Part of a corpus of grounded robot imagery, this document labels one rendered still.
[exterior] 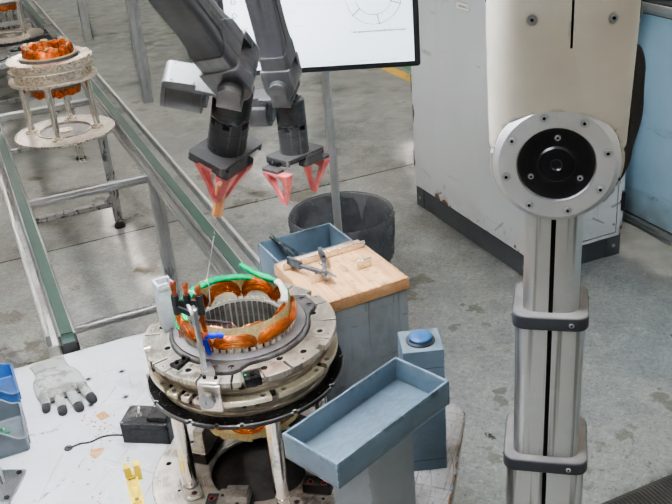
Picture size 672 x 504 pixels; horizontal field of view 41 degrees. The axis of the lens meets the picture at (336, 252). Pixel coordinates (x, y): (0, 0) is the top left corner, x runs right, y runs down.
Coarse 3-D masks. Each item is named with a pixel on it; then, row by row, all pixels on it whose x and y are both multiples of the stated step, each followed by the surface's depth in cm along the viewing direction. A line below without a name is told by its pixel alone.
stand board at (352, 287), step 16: (304, 256) 176; (336, 256) 175; (352, 256) 175; (368, 256) 174; (288, 272) 171; (304, 272) 170; (336, 272) 169; (352, 272) 169; (368, 272) 168; (384, 272) 168; (400, 272) 167; (320, 288) 164; (336, 288) 163; (352, 288) 163; (368, 288) 163; (384, 288) 164; (400, 288) 165; (336, 304) 160; (352, 304) 162
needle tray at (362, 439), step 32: (384, 384) 141; (416, 384) 140; (448, 384) 135; (320, 416) 131; (352, 416) 135; (384, 416) 135; (416, 416) 131; (288, 448) 127; (320, 448) 129; (352, 448) 128; (384, 448) 127; (352, 480) 132; (384, 480) 132
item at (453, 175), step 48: (432, 0) 392; (480, 0) 357; (432, 48) 402; (480, 48) 365; (432, 96) 413; (480, 96) 374; (432, 144) 425; (480, 144) 384; (432, 192) 437; (480, 192) 394; (624, 192) 380; (480, 240) 408
